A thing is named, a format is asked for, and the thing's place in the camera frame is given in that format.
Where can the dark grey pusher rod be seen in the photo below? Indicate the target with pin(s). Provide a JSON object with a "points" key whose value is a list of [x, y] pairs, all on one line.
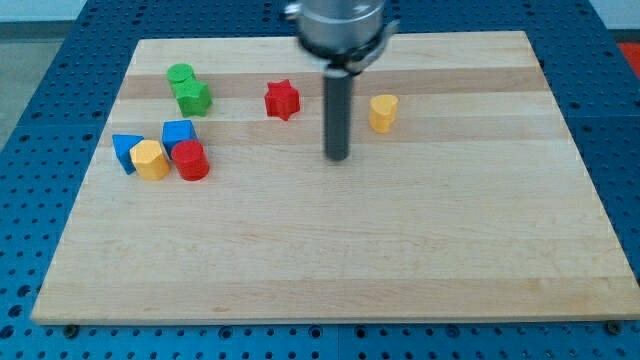
{"points": [[337, 99]]}

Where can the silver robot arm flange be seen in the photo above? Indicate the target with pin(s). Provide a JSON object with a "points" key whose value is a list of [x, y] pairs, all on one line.
{"points": [[349, 34]]}

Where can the red star block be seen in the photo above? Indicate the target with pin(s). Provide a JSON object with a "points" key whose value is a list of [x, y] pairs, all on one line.
{"points": [[282, 100]]}

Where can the green star block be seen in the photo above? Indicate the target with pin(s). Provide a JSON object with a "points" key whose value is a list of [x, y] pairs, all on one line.
{"points": [[193, 97]]}

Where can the yellow heart block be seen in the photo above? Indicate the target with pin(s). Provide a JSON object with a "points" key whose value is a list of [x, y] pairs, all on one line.
{"points": [[382, 112]]}

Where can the wooden board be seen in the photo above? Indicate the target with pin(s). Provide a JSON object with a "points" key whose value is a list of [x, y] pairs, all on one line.
{"points": [[474, 207]]}

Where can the red cylinder block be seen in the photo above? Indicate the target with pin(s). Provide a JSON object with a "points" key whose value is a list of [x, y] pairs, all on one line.
{"points": [[190, 159]]}

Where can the blue cube block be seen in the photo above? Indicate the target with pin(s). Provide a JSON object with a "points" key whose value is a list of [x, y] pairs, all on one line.
{"points": [[176, 131]]}

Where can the yellow hexagon block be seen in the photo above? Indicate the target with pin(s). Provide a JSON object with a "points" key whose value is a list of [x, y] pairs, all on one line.
{"points": [[149, 160]]}

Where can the green cylinder block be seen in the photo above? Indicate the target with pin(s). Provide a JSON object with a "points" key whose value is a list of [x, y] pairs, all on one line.
{"points": [[178, 74]]}

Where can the blue triangle block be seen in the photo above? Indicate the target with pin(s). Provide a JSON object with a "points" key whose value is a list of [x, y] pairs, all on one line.
{"points": [[122, 144]]}

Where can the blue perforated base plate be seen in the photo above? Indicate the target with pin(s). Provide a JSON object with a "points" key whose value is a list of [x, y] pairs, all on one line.
{"points": [[45, 159]]}

